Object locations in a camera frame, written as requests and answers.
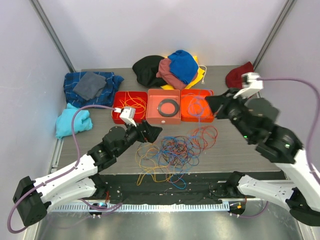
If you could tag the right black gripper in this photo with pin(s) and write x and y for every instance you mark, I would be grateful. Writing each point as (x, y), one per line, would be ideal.
(218, 103)

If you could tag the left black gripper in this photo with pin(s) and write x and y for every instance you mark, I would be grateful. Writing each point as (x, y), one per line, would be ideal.
(150, 133)

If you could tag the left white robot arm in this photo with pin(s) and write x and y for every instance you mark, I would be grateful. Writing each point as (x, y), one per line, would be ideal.
(34, 199)

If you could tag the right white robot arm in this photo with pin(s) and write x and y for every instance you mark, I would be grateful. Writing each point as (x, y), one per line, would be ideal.
(284, 149)

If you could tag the orange plastic box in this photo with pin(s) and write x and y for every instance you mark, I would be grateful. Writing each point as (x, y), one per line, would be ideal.
(194, 107)

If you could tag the dark red cloth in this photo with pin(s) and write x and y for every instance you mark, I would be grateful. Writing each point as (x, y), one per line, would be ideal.
(234, 78)

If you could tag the salmon pink drawer box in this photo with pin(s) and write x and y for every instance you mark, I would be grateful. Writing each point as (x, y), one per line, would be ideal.
(163, 107)

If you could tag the yellow cloth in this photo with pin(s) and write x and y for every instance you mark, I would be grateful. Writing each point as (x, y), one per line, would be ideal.
(198, 77)

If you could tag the red plastic box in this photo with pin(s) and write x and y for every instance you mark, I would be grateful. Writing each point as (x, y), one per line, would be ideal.
(136, 99)

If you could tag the blue striped cloth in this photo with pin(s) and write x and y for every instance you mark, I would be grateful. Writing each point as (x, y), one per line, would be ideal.
(107, 94)

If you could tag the pink cloth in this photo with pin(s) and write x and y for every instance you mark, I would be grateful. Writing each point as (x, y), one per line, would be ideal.
(172, 82)

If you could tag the black cloth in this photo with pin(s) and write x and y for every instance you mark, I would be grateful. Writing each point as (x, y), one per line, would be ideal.
(146, 70)

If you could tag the cyan cloth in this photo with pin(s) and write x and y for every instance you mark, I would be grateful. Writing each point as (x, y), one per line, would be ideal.
(82, 122)

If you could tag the grey cloth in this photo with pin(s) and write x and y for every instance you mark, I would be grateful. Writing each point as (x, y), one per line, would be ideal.
(90, 86)

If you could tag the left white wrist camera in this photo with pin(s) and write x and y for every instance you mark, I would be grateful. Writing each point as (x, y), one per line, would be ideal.
(127, 114)

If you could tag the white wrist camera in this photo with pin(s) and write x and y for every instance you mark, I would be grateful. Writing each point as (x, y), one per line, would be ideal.
(127, 114)
(251, 85)

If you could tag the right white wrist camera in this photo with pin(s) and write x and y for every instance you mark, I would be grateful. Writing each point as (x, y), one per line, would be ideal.
(251, 85)

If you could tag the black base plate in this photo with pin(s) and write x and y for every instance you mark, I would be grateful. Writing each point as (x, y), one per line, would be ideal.
(192, 188)

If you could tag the white slotted cable duct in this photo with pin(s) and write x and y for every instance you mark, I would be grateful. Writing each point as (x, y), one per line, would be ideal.
(80, 206)

